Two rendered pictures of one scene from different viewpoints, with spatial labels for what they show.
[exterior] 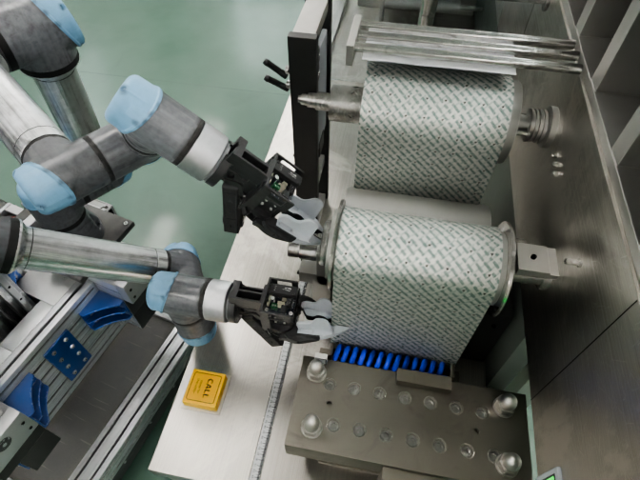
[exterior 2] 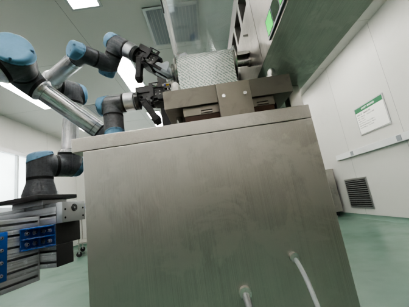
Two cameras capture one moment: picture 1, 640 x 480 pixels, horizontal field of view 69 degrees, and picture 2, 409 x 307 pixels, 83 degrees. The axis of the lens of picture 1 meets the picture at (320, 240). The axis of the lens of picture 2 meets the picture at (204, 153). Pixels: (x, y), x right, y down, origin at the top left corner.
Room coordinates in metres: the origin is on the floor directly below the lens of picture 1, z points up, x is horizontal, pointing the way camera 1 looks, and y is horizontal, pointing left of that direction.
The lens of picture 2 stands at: (-0.47, 0.09, 0.68)
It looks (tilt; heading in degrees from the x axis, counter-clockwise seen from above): 12 degrees up; 349
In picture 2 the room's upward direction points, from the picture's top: 9 degrees counter-clockwise
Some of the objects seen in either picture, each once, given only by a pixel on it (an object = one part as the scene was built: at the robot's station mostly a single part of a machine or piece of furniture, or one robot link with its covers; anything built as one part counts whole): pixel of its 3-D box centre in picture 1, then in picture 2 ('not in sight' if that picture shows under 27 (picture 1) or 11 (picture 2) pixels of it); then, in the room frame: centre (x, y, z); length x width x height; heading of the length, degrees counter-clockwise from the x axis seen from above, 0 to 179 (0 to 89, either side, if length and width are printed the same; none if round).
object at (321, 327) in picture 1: (322, 325); not in sight; (0.37, 0.00, 1.12); 0.09 x 0.03 x 0.06; 78
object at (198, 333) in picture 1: (192, 312); (113, 130); (0.46, 0.26, 1.01); 0.11 x 0.08 x 0.11; 20
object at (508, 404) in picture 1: (508, 403); not in sight; (0.26, -0.32, 1.05); 0.04 x 0.04 x 0.04
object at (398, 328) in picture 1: (398, 330); (209, 89); (0.37, -0.14, 1.11); 0.23 x 0.01 x 0.18; 79
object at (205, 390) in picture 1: (205, 390); not in sight; (0.33, 0.23, 0.91); 0.07 x 0.07 x 0.02; 79
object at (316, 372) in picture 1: (316, 368); not in sight; (0.32, 0.01, 1.05); 0.04 x 0.04 x 0.04
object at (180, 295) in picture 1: (182, 294); (112, 105); (0.44, 0.25, 1.11); 0.11 x 0.08 x 0.09; 79
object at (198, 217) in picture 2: not in sight; (213, 233); (1.36, -0.25, 0.43); 2.52 x 0.64 x 0.86; 169
